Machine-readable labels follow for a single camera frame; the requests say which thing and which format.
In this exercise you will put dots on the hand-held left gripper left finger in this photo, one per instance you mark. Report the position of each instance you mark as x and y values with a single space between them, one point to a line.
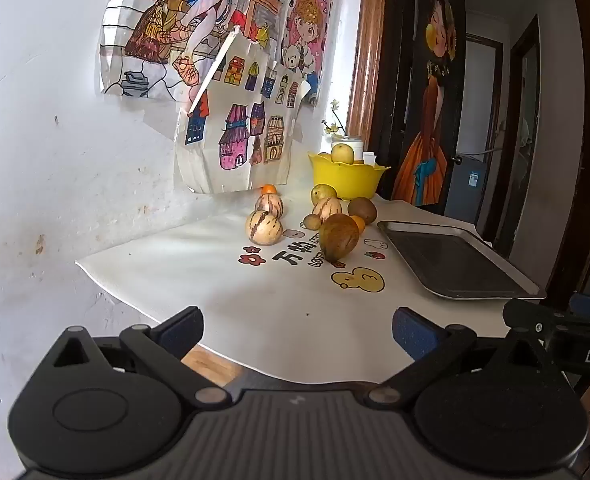
182 329

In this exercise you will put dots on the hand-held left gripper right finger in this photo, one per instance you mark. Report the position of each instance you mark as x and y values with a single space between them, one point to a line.
415 331

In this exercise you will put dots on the metal tray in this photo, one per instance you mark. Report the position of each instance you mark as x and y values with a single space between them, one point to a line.
450 260

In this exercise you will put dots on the large brown striped pepino melon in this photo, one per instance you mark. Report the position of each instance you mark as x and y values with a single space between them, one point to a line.
339 237

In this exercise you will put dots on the large brown kiwi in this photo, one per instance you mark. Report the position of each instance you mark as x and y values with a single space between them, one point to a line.
362 210

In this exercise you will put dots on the small brown kiwi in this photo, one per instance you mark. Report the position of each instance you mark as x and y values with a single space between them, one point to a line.
311 221

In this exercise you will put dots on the orange tangerine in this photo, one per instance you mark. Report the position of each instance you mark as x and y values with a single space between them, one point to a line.
269 189
361 224

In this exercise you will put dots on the white printed tablecloth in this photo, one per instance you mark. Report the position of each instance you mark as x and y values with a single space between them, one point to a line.
275 300

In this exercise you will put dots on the grey appliance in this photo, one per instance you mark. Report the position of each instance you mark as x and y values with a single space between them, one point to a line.
467 190

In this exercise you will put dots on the yellow plastic bowl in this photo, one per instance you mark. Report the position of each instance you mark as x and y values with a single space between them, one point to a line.
347 180

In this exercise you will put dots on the white paper carton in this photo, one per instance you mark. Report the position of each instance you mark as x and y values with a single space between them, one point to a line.
370 158

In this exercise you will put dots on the pale yellow pear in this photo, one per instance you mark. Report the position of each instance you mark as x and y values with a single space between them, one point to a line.
342 153

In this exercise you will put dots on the white lidded jar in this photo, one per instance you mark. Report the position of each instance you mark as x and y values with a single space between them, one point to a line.
358 147

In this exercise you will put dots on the orange dress woman painting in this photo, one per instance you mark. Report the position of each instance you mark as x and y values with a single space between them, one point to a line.
432 110

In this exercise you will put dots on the yellow flower twig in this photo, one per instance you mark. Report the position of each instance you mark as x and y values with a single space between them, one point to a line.
333 125

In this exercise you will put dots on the coloured figure drawing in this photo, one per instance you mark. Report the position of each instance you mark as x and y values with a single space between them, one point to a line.
175 20

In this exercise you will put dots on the dark wooden door frame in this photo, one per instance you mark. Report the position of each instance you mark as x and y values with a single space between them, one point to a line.
582 135

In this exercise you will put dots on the reddish wooden door frame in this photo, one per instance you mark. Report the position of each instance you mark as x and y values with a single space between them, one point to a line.
367 50

